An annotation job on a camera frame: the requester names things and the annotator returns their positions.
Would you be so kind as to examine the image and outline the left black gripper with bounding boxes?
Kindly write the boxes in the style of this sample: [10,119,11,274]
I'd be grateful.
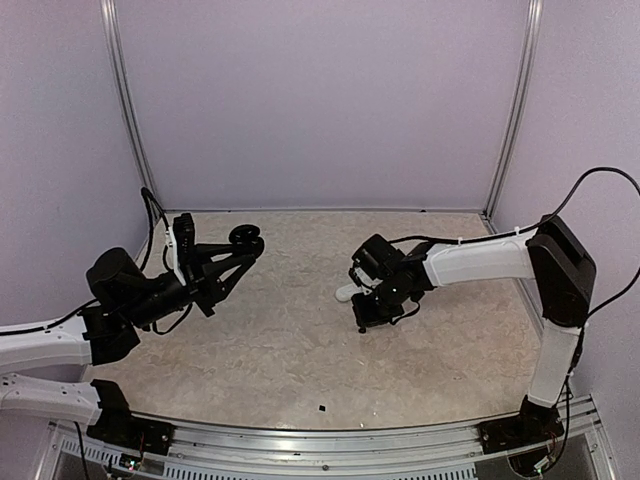
[123,242,254,329]

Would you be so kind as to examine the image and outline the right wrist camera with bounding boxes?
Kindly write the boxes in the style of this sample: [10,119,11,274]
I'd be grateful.
[348,234,405,291]

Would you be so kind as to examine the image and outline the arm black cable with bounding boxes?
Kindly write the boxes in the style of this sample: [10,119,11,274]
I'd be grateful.
[394,166,640,321]
[39,186,171,334]

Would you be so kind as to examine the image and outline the left aluminium frame post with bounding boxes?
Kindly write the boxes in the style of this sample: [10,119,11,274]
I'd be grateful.
[99,0,157,196]

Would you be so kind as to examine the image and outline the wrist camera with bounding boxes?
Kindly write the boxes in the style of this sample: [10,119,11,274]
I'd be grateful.
[348,234,405,291]
[165,213,195,286]

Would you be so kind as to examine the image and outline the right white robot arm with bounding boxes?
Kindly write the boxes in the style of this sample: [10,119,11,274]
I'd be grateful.
[335,215,596,444]

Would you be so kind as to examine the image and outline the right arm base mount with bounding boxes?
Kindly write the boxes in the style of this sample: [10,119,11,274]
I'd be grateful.
[477,414,565,454]

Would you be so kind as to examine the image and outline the right aluminium frame post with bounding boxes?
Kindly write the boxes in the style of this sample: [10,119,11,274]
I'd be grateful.
[482,0,544,223]

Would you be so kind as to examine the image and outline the front aluminium rail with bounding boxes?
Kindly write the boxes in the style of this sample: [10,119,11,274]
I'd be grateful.
[47,397,609,480]

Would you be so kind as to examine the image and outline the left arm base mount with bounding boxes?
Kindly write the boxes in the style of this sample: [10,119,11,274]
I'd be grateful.
[87,416,175,455]

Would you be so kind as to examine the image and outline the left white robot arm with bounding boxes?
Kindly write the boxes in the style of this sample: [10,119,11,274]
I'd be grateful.
[1,239,264,445]

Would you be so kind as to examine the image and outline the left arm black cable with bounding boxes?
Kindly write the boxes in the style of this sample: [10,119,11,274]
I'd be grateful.
[39,186,171,334]

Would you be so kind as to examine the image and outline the white earbud charging case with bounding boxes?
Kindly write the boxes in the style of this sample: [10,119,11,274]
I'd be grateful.
[335,284,362,303]

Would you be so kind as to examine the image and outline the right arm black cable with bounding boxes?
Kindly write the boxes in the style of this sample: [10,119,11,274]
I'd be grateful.
[394,166,640,321]

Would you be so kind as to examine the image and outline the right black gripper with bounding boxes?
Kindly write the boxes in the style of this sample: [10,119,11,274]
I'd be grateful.
[352,274,414,327]

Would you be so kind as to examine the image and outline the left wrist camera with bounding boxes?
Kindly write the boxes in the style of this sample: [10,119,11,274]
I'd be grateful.
[165,213,195,286]

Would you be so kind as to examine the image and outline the aluminium frame post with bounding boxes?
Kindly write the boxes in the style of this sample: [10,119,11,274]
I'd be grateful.
[99,0,157,196]
[482,0,544,223]

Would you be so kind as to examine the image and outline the black round charging case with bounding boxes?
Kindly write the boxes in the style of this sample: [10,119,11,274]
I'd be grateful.
[229,224,265,258]

